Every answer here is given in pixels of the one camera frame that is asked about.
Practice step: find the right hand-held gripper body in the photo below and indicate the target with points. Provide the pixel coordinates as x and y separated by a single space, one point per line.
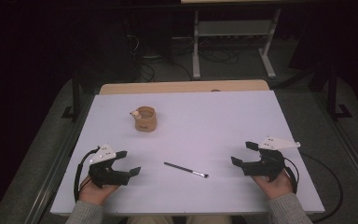
267 163

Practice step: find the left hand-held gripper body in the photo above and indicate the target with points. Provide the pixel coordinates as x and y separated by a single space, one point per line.
105 175

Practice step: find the brown cup with animal figure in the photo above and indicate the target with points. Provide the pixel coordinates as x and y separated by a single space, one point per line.
146 121

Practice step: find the thin black makeup brush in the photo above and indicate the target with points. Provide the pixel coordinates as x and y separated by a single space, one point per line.
185 169

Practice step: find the person's left hand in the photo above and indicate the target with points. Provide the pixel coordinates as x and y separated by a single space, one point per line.
94 193

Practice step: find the person's right hand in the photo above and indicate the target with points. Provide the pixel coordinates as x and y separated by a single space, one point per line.
275 188

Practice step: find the black metal stand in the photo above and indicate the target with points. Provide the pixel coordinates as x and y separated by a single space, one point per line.
333 93
75 99

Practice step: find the white metal stand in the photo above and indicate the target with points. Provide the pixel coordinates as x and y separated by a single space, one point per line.
234 28

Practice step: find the metal frame rail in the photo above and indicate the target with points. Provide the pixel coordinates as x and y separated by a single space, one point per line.
351 155
54 174

